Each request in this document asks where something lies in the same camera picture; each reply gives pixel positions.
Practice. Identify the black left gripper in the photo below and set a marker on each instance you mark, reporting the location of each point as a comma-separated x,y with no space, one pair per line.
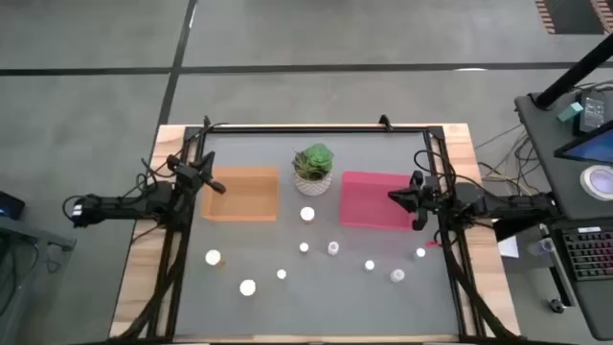
189,175

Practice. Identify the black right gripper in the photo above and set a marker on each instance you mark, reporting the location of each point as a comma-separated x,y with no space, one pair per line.
426,197

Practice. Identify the small clear bottle white cap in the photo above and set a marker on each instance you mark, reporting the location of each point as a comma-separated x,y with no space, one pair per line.
420,252
369,265

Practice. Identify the white opaque medicine bottle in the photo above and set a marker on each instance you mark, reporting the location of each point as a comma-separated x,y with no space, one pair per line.
396,275
333,247

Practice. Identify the small clear bottle pink pills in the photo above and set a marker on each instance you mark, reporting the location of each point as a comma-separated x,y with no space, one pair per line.
303,247

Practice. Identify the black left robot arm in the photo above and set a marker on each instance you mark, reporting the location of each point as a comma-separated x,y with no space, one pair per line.
120,206

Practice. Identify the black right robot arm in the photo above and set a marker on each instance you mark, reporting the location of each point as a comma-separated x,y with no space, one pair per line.
503,206

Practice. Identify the pink translucent plastic bin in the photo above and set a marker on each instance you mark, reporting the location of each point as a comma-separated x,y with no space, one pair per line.
364,201

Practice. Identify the orange translucent plastic bin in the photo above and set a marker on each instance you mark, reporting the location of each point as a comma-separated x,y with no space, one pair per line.
239,196

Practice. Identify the red tag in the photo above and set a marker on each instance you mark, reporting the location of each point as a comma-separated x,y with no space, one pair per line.
433,244

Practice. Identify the white triangle-patterned plant pot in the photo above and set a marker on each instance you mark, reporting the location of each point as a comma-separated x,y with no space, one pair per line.
312,188

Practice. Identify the green artificial succulent plant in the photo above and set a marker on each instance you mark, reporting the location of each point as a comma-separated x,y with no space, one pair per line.
313,160

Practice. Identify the white paper sheet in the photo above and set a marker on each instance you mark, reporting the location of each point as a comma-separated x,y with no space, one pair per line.
508,247

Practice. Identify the gray table mat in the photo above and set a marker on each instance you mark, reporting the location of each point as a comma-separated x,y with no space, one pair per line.
335,306

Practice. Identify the dark gray side desk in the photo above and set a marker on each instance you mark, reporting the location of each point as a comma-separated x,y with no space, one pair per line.
541,158

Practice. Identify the clear plastic vial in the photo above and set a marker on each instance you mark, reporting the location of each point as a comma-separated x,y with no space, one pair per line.
541,246

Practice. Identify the silver metal bar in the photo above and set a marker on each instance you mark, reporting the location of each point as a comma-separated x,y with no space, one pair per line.
558,268

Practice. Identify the small teal box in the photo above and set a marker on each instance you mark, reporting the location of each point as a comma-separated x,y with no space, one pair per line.
570,111

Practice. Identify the black backlit keyboard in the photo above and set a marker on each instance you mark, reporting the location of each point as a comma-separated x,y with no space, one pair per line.
591,254

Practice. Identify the laptop screen blue display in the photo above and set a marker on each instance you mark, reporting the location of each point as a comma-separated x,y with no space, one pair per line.
594,148

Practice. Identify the black computer blue light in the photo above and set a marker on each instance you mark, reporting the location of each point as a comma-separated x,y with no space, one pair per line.
10,206

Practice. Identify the black flat electronic device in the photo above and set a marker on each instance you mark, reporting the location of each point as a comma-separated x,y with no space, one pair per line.
591,112

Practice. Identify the black slanted pole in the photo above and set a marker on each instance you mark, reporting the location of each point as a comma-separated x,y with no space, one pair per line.
574,74

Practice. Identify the gray metal cart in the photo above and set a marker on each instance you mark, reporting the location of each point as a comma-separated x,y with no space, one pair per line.
19,268

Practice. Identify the black striped-edge floor mat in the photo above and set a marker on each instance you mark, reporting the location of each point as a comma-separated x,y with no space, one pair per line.
572,14

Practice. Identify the black frame clamp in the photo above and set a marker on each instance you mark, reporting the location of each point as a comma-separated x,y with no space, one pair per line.
207,121
384,122

